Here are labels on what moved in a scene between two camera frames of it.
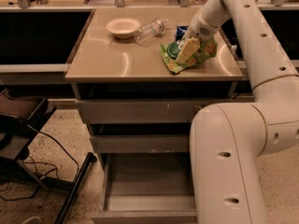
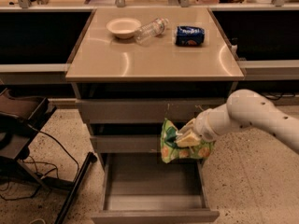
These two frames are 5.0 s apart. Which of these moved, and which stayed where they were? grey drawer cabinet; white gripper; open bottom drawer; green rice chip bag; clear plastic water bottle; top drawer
Moved: white gripper; green rice chip bag
Stayed: grey drawer cabinet; open bottom drawer; top drawer; clear plastic water bottle
